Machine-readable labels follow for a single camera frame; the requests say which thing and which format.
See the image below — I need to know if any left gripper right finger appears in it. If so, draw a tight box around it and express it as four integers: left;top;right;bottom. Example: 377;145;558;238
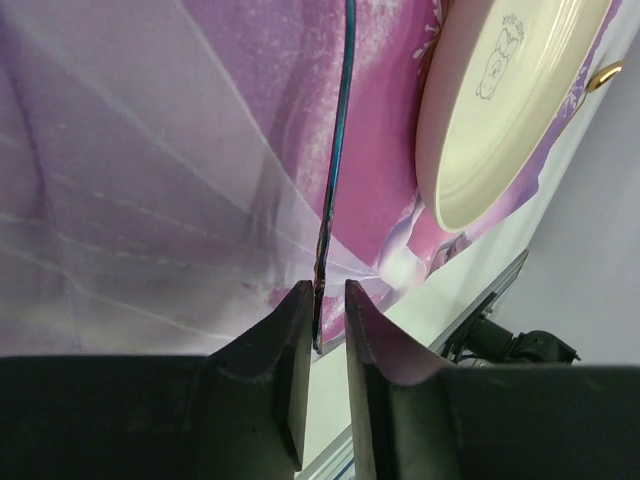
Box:
345;280;639;479

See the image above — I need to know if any iridescent metal fork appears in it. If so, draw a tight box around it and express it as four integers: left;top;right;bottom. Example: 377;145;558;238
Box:
312;0;357;354

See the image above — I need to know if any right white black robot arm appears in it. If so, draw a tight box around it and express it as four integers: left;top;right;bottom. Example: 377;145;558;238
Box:
440;292;581;366

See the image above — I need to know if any gold metal spoon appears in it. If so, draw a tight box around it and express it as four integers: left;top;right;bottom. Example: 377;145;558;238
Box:
584;60;625;95

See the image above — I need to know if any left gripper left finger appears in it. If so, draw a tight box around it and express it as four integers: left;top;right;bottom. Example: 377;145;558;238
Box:
1;281;313;479

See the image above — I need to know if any cream round plate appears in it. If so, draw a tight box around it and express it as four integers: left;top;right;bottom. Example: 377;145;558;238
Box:
415;1;611;233

